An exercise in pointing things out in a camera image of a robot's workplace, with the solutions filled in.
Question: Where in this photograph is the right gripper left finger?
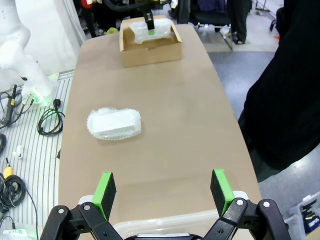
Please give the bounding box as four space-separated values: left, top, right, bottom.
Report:
39 171 126 240

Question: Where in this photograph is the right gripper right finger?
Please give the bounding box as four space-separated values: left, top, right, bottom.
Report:
203 168 292 240

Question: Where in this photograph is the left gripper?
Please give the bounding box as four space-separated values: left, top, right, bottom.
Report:
139 2 156 36

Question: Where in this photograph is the bubble-wrapped clock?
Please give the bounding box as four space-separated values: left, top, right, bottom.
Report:
129 18 175 45
86 106 143 141

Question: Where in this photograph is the brown cardboard box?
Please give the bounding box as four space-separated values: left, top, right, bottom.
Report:
119 15 183 68

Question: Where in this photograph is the black office chair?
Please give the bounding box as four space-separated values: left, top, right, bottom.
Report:
189 0 231 33

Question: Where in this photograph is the clear plastic container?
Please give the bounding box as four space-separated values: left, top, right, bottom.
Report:
113 209 221 240

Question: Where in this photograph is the clear tool storage box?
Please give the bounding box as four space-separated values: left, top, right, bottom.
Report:
284 193 320 236

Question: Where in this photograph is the bystander in black trousers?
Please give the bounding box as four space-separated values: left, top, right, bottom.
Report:
226 0 252 45

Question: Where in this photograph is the white green-lit control box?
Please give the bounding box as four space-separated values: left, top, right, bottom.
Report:
0 227 33 240

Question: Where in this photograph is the small white plastic object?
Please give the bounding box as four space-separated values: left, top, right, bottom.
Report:
12 145 25 159

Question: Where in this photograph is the yellow handheld button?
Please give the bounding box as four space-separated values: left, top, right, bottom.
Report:
2 157 15 180

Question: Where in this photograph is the person in black dress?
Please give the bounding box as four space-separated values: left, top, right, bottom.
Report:
237 6 320 183

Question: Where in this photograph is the black left arm hose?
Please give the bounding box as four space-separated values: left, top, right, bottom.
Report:
102 0 151 13

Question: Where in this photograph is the slotted aluminium base plate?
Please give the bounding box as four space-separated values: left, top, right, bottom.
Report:
0 71 76 240

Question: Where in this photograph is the black cable bundle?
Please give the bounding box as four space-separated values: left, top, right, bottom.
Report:
0 174 26 213

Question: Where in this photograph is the coiled black power cable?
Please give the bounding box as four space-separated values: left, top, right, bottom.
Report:
37 98 66 137

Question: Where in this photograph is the black cable connector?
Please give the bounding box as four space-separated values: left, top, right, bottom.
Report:
2 83 18 126

